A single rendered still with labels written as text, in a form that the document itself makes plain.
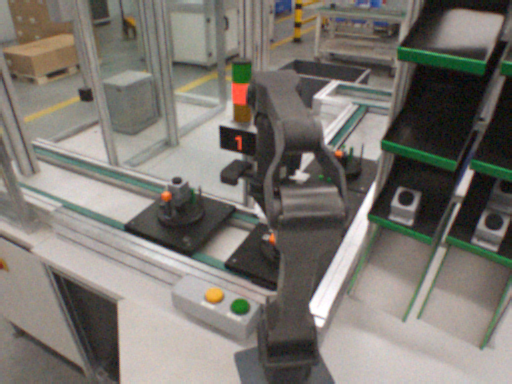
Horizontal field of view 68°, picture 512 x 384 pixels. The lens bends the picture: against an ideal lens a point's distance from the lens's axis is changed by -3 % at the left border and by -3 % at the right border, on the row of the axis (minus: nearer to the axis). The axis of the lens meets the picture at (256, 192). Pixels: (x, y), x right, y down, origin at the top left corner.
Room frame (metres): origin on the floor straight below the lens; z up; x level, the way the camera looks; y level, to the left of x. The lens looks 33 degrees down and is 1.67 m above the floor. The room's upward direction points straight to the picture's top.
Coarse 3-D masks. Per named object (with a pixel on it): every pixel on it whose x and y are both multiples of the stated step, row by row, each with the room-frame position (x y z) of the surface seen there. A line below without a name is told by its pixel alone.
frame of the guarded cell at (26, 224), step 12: (96, 120) 1.89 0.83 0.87; (0, 132) 1.00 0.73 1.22; (72, 132) 1.75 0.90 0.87; (0, 144) 0.99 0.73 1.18; (0, 156) 0.98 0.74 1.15; (0, 168) 0.98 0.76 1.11; (12, 168) 1.00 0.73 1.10; (12, 180) 0.99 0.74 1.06; (12, 192) 0.98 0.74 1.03; (12, 204) 0.99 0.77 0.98; (24, 204) 1.00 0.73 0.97; (0, 216) 1.04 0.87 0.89; (24, 216) 0.98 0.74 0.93; (24, 228) 0.99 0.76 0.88; (36, 228) 1.00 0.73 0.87
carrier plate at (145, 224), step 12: (156, 204) 1.00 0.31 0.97; (204, 204) 1.00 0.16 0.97; (216, 204) 1.00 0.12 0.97; (228, 204) 1.00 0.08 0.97; (144, 216) 0.94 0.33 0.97; (156, 216) 0.94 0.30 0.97; (204, 216) 0.94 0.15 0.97; (216, 216) 0.94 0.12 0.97; (228, 216) 0.95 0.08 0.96; (132, 228) 0.88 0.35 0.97; (144, 228) 0.88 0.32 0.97; (156, 228) 0.88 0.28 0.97; (168, 228) 0.88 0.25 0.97; (192, 228) 0.88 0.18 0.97; (204, 228) 0.88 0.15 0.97; (216, 228) 0.89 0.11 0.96; (156, 240) 0.84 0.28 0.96; (168, 240) 0.83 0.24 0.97; (180, 240) 0.83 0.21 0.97; (192, 240) 0.83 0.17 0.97; (204, 240) 0.84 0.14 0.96; (180, 252) 0.80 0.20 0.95; (192, 252) 0.79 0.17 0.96
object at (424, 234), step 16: (400, 160) 0.74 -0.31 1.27; (464, 160) 0.64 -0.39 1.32; (400, 176) 0.71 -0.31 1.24; (416, 176) 0.70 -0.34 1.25; (432, 176) 0.69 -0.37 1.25; (448, 176) 0.69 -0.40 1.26; (384, 192) 0.68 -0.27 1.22; (432, 192) 0.66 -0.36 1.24; (448, 192) 0.65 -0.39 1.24; (384, 208) 0.65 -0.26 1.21; (432, 208) 0.62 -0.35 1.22; (448, 208) 0.61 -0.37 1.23; (384, 224) 0.60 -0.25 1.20; (416, 224) 0.60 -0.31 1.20; (432, 224) 0.59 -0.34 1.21; (432, 240) 0.55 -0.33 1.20
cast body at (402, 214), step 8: (400, 192) 0.61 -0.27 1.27; (408, 192) 0.60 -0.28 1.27; (416, 192) 0.61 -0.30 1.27; (400, 200) 0.59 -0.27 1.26; (408, 200) 0.59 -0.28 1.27; (416, 200) 0.59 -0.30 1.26; (392, 208) 0.60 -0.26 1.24; (400, 208) 0.59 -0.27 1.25; (408, 208) 0.58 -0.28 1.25; (416, 208) 0.59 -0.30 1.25; (392, 216) 0.60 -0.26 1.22; (400, 216) 0.60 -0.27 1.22; (408, 216) 0.59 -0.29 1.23; (416, 216) 0.60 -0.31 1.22; (400, 224) 0.59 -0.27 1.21; (408, 224) 0.58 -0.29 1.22
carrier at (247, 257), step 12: (264, 216) 0.91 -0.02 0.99; (264, 228) 0.88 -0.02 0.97; (252, 240) 0.83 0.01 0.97; (264, 240) 0.79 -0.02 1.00; (240, 252) 0.78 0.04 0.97; (252, 252) 0.78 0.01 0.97; (264, 252) 0.76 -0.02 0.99; (336, 252) 0.79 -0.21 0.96; (228, 264) 0.73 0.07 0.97; (240, 264) 0.73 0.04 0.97; (252, 264) 0.73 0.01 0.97; (264, 264) 0.73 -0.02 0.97; (276, 264) 0.73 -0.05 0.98; (324, 264) 0.73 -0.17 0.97; (252, 276) 0.70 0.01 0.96; (264, 276) 0.69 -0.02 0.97; (276, 276) 0.69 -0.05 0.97; (276, 288) 0.67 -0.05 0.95; (312, 288) 0.65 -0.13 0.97
